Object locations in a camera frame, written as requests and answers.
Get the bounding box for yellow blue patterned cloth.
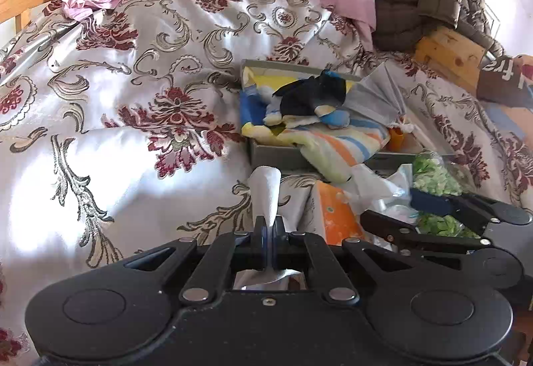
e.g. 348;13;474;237
240;68;354;145

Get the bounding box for striped pastel towel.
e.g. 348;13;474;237
277;124;390;183

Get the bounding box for grey shallow tray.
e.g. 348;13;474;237
240;59;455;173

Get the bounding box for orange plastic cup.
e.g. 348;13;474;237
387;128;406;152

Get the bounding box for glass jar green stars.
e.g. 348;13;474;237
413;152;479;239

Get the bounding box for white tissue pack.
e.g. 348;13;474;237
345;164;418;224

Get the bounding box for floral satin quilt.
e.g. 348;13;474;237
0;0;533;366

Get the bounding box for orange tissue box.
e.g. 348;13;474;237
308;181;365;246

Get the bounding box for black sock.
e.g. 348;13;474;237
274;74;346;116

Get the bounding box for grey face mask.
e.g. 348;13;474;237
342;62;406;128

